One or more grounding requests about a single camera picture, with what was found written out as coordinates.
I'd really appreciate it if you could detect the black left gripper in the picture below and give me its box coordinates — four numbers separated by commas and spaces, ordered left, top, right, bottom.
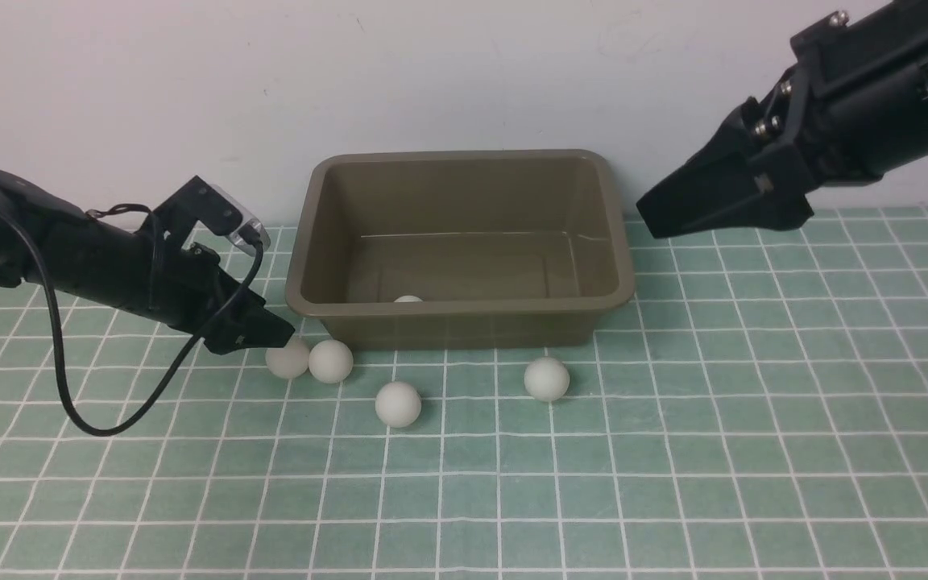
31, 216, 295, 355

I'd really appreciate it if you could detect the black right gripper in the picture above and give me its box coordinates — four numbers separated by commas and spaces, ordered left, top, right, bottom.
636, 1, 928, 239

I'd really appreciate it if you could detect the olive plastic storage bin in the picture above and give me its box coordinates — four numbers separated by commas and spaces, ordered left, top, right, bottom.
284, 148, 635, 351

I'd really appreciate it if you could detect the green checked tablecloth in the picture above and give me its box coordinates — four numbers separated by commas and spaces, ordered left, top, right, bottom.
0, 208, 928, 579

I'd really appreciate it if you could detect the black left camera cable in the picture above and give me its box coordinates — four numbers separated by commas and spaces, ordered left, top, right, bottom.
0, 181, 265, 437

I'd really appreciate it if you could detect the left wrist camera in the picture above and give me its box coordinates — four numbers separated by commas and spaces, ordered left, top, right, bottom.
152, 176, 271, 255

